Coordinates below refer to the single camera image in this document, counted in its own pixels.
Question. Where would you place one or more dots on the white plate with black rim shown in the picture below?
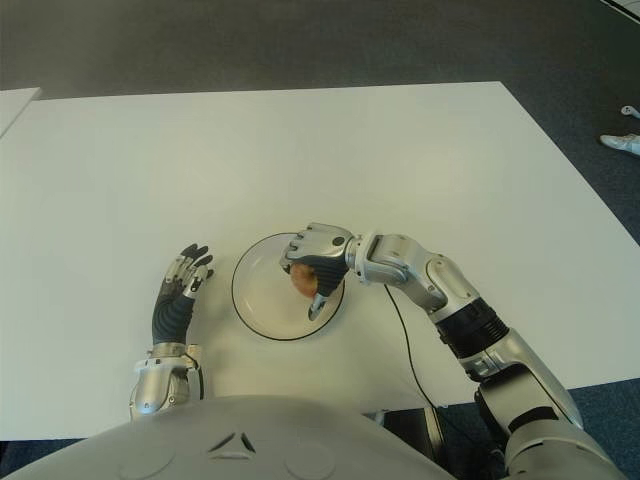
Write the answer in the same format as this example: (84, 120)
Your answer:
(265, 300)

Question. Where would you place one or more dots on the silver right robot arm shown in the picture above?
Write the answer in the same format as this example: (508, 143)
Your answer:
(450, 280)

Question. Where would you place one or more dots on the red yellow apple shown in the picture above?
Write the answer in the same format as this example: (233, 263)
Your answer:
(304, 281)

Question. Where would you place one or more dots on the white shoe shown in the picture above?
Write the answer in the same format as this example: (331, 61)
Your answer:
(622, 143)

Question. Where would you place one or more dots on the grey robot torso shell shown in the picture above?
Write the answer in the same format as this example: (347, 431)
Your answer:
(225, 440)

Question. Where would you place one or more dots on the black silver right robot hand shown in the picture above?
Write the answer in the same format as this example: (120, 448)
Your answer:
(320, 245)

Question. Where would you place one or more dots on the small white floor object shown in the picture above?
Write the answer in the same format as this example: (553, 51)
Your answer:
(630, 110)

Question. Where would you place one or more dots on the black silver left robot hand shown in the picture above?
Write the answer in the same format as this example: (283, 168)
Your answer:
(170, 315)

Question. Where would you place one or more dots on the white side table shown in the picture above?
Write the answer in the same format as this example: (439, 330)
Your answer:
(12, 106)

